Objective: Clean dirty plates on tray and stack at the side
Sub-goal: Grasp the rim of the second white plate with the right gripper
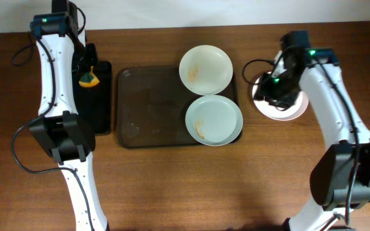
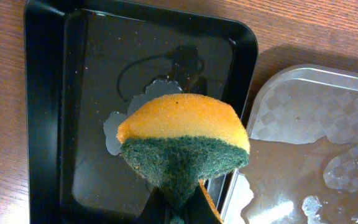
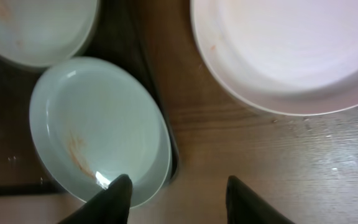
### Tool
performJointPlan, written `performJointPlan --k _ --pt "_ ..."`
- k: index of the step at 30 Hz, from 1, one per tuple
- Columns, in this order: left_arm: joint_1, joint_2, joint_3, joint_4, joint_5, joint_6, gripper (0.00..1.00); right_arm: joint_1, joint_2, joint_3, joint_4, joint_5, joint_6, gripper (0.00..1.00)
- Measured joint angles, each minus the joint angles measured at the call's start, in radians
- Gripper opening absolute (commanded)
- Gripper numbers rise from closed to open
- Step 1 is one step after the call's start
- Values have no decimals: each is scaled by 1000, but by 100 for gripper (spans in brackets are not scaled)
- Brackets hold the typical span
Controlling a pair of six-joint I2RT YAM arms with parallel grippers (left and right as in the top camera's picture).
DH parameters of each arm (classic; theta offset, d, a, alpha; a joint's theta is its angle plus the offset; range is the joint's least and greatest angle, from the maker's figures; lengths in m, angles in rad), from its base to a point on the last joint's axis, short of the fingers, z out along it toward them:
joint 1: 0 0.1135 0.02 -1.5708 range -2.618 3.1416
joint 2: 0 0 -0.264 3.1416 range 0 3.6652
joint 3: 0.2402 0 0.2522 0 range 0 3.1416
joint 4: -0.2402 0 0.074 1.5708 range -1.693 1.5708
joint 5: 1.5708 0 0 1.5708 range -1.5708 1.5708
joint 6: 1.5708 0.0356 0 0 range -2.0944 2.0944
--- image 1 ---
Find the yellow green sponge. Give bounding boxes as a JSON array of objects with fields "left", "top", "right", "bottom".
[{"left": 78, "top": 66, "right": 100, "bottom": 88}]

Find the pinkish white plate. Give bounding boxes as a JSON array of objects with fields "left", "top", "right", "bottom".
[{"left": 251, "top": 74, "right": 309, "bottom": 121}]

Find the light blue plate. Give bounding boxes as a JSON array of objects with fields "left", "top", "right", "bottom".
[{"left": 185, "top": 95, "right": 243, "bottom": 146}]

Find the cream white plate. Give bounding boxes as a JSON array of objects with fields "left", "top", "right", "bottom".
[{"left": 179, "top": 45, "right": 234, "bottom": 96}]

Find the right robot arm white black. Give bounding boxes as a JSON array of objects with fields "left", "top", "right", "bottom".
[{"left": 252, "top": 45, "right": 370, "bottom": 230}]

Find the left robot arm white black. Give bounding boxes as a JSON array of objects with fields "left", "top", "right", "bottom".
[{"left": 30, "top": 12, "right": 109, "bottom": 230}]

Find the black tray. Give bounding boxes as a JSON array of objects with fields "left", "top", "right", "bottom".
[{"left": 73, "top": 61, "right": 112, "bottom": 135}]

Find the brown serving tray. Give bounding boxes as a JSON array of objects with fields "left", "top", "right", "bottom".
[{"left": 116, "top": 67, "right": 239, "bottom": 148}]

